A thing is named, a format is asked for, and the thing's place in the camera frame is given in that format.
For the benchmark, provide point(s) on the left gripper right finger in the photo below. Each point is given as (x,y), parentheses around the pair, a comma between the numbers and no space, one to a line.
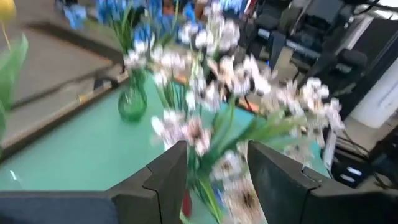
(286,193)

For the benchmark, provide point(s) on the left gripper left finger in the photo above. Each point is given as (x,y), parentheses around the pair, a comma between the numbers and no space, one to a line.
(161,186)

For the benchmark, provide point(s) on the white flower stem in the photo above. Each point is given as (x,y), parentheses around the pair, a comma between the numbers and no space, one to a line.
(314,93)

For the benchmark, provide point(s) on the blue artificial flower bunch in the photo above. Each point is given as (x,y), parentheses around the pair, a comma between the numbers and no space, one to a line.
(109,9)
(189,11)

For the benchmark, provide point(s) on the yellow artificial tulip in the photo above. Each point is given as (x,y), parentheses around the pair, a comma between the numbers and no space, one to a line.
(6,9)

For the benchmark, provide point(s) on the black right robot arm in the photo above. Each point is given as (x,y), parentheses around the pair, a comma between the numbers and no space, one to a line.
(311,40)

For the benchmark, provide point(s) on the red glass vase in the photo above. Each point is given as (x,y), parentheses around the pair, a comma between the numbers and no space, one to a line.
(187,205)

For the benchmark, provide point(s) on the green glass vase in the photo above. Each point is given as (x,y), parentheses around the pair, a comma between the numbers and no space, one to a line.
(132,105)

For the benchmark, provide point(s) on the green table mat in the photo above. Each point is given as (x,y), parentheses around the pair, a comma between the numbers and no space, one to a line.
(77,155)

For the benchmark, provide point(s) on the black aluminium table frame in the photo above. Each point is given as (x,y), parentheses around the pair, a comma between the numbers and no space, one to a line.
(102,82)

